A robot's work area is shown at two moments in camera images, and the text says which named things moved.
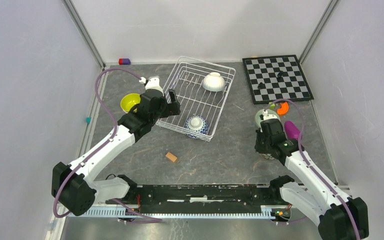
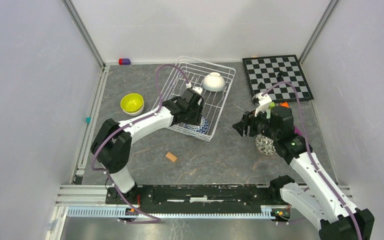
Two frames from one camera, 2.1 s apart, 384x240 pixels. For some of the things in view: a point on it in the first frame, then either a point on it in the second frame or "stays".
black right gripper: x=258 y=148 -> x=248 y=119
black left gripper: x=171 y=109 -> x=196 y=119
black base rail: x=205 y=198 stays
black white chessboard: x=271 y=78 stays
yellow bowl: x=129 y=100 stays
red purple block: x=124 y=61 stays
